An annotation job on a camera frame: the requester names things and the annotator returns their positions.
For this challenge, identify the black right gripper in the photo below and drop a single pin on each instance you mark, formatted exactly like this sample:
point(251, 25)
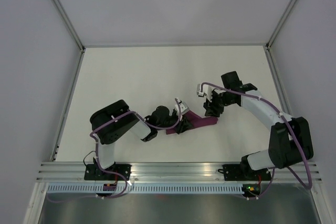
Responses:
point(210, 110)

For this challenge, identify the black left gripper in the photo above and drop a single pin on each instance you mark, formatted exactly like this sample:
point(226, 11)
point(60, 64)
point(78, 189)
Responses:
point(184, 126)

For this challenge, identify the purple cloth napkin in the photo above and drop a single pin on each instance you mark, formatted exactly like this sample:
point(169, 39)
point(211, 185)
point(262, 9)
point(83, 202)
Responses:
point(191, 121)

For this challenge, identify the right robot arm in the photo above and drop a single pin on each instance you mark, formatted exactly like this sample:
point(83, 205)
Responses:
point(290, 139)

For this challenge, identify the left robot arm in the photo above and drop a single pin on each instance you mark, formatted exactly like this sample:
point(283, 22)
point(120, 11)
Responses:
point(112, 122)

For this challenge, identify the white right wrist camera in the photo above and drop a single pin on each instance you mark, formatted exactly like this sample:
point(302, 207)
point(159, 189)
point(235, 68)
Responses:
point(205, 90)

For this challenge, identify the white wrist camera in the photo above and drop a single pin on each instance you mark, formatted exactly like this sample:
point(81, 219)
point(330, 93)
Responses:
point(181, 107)
point(205, 90)

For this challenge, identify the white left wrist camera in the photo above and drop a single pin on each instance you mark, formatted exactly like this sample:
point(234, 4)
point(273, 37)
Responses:
point(181, 107)

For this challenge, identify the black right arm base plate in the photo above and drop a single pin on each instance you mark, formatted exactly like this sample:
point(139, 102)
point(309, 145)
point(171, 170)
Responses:
point(234, 172)

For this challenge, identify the white slotted cable duct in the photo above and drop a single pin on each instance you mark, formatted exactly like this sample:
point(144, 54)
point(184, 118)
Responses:
point(147, 188)

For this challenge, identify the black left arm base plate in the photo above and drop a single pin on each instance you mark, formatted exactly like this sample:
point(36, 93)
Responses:
point(93, 172)

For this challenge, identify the aluminium frame rail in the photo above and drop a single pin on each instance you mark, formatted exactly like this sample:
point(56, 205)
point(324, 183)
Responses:
point(74, 172)

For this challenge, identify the right aluminium frame post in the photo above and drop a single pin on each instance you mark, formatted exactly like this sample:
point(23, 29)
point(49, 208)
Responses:
point(288, 10)

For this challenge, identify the aluminium frame post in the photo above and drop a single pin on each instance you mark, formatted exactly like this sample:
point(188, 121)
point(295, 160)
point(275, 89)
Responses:
point(68, 24)
point(288, 10)

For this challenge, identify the left aluminium frame post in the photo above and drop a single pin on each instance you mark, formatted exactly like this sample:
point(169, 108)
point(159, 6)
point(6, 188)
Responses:
point(68, 24)

